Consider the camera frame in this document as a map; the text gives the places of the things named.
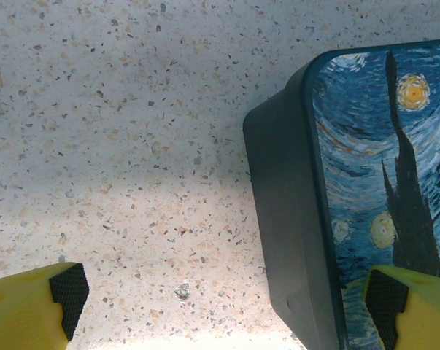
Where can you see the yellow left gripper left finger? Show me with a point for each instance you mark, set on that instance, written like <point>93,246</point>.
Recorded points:
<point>22,313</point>

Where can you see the starry night print tin box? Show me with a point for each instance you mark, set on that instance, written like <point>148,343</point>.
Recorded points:
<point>351,164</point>

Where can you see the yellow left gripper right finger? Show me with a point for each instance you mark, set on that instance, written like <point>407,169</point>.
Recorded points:
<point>424,313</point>

